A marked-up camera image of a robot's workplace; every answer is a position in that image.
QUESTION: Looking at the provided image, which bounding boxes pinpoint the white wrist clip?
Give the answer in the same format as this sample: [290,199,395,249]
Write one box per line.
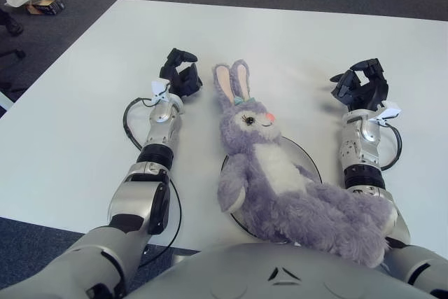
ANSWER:
[374,101,403,127]
[150,80,172,106]

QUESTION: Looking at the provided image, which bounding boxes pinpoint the white plate with black rim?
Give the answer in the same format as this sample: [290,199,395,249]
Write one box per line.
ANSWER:
[220,136,323,246]

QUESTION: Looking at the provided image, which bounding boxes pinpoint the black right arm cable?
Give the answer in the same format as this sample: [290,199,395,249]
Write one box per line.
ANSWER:
[381,124,403,171]

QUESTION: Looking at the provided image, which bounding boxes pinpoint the black cardboard box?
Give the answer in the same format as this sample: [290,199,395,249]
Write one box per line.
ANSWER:
[27,0,66,16]

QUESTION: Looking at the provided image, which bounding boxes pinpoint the white furniture corner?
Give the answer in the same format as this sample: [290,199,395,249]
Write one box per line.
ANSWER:
[0,91,15,118]

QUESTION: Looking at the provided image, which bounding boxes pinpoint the black office chair base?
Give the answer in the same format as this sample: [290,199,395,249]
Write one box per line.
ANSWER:
[0,7,26,92]

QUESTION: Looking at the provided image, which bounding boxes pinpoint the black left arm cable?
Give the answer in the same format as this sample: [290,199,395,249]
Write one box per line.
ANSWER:
[122,97,183,268]

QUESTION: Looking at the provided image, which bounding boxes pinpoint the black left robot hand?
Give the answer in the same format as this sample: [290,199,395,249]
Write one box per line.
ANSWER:
[159,48,203,99]

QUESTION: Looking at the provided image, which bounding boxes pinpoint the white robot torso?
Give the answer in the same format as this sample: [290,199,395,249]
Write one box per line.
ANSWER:
[129,242,445,299]

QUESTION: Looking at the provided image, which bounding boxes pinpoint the purple plush bunny doll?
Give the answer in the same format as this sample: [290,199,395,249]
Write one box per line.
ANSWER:
[212,59,398,269]

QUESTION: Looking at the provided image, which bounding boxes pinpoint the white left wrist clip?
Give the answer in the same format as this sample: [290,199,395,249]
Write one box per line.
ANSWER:
[150,80,172,106]

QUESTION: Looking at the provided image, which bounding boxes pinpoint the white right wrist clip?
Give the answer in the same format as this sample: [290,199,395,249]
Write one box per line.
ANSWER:
[374,101,403,127]

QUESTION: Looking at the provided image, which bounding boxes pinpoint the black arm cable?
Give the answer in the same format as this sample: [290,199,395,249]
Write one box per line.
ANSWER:
[122,97,183,268]
[381,124,403,171]

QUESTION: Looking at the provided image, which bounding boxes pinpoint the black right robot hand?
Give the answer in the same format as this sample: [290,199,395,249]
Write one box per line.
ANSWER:
[329,57,389,108]

